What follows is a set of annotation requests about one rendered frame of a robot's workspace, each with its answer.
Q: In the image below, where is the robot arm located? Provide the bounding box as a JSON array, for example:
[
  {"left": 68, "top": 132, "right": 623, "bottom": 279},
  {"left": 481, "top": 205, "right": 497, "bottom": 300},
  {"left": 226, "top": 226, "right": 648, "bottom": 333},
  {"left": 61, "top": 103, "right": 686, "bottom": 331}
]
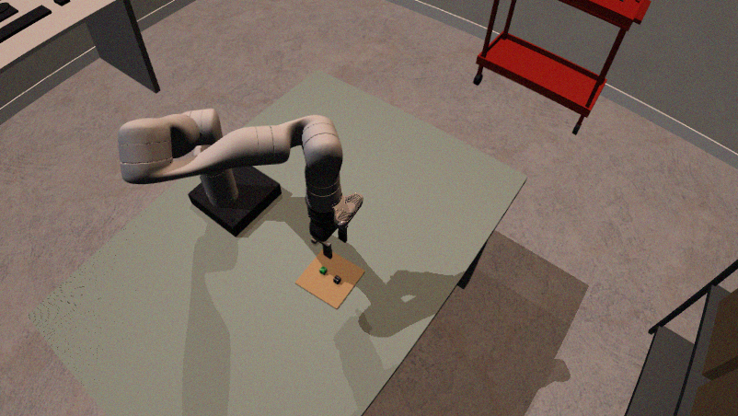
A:
[{"left": 118, "top": 109, "right": 343, "bottom": 208}]

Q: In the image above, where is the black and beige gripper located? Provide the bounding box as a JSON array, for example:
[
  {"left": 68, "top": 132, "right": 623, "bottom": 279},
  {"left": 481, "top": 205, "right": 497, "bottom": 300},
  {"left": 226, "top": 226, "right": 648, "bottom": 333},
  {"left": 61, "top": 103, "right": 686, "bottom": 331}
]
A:
[{"left": 306, "top": 185, "right": 363, "bottom": 259}]

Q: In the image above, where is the orange square mat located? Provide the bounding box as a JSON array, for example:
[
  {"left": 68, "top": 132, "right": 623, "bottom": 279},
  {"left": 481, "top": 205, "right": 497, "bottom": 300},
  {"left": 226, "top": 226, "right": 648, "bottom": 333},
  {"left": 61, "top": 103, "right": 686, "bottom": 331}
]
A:
[{"left": 295, "top": 249, "right": 365, "bottom": 309}]

